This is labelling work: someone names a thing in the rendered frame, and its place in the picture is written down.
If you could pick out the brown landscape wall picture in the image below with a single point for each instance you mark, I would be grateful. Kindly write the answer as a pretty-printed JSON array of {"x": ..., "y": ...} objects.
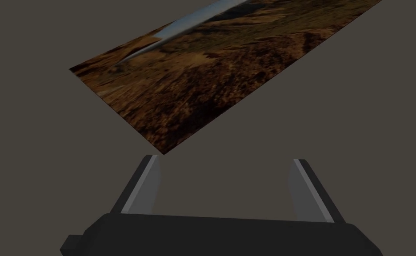
[{"x": 208, "y": 74}]

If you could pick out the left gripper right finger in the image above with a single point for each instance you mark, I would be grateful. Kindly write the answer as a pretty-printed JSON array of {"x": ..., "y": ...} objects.
[{"x": 311, "y": 195}]

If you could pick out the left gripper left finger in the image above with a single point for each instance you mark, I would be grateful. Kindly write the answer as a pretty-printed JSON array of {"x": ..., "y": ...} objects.
[{"x": 140, "y": 192}]

